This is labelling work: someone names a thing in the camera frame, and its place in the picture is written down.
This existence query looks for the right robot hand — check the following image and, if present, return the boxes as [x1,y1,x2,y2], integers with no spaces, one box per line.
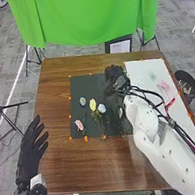
[99,62,132,97]

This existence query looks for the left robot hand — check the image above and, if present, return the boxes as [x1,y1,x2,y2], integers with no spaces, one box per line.
[6,112,59,195]

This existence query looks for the dark mat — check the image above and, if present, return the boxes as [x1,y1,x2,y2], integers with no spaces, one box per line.
[60,67,136,145]

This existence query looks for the white flower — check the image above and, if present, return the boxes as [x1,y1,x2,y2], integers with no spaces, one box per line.
[95,102,113,138]

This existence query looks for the yellow flower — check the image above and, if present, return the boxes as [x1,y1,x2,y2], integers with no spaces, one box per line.
[88,96,106,142]

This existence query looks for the white sheet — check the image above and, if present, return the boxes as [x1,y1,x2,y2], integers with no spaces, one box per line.
[123,51,195,158]

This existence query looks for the blue flower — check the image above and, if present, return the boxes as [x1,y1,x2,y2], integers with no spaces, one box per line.
[77,96,91,122]

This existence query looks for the black backdrop stand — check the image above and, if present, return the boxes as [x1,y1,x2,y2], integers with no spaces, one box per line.
[135,25,162,54]
[21,42,50,79]

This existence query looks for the pink flower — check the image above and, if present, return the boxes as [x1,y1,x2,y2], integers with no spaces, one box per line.
[74,117,89,139]

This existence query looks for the black round stool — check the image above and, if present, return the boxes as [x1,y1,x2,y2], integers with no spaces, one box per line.
[173,67,195,106]

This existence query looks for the black cable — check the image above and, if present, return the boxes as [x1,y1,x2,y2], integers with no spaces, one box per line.
[117,79,173,130]

